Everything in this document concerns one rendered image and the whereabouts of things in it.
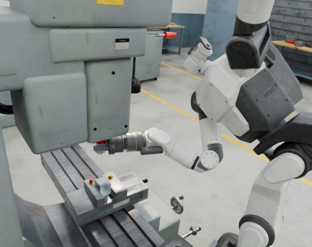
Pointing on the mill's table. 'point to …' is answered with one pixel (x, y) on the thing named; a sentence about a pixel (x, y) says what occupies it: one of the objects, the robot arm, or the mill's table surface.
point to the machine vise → (100, 210)
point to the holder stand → (176, 242)
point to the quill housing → (108, 97)
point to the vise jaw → (117, 186)
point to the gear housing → (96, 43)
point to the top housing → (96, 12)
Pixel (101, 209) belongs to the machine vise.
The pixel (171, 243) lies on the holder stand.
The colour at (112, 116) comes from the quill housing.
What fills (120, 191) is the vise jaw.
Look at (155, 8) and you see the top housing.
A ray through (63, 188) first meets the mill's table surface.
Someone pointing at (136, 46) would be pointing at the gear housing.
